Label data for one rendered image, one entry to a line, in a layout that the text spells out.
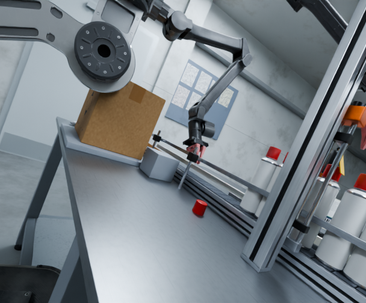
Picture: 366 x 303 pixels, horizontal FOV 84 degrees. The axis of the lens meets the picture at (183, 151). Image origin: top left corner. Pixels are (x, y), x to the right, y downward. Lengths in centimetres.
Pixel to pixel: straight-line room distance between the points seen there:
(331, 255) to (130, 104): 72
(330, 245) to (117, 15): 76
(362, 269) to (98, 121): 79
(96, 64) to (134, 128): 30
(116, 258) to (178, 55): 304
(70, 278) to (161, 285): 21
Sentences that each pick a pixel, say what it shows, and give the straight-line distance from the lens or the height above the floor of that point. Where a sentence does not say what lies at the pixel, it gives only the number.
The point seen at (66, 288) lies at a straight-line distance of 47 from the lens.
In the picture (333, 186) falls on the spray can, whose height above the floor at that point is 104.
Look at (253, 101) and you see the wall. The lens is 406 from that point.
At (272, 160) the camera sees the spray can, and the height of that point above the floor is 105.
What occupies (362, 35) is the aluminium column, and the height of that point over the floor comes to 130.
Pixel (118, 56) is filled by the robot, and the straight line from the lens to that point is 62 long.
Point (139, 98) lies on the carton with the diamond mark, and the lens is 81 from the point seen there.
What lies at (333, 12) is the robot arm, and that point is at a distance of 90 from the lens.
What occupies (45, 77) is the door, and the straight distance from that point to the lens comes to 307.
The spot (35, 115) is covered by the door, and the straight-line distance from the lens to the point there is 310.
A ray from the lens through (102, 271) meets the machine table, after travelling 28.
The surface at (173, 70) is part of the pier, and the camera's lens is 314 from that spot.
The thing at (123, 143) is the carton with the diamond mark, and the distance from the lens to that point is 81.
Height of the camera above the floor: 100
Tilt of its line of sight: 4 degrees down
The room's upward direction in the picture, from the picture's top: 23 degrees clockwise
